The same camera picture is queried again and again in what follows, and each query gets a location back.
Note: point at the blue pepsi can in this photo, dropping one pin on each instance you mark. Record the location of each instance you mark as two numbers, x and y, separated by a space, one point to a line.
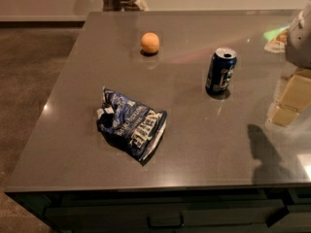
221 70

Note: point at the dark cabinet drawer handle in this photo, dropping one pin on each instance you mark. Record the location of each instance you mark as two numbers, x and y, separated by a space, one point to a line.
165 222

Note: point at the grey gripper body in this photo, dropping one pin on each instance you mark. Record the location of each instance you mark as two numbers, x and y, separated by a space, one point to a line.
299 44

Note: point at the orange fruit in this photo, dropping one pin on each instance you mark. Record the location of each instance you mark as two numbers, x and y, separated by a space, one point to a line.
150 43

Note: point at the dark cabinet base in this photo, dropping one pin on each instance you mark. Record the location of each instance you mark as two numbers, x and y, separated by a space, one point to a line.
247 210

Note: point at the blue chip bag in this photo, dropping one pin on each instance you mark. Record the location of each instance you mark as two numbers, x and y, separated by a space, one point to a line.
130 125

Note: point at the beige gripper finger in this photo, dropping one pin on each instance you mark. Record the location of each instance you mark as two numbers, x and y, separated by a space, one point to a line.
294 98

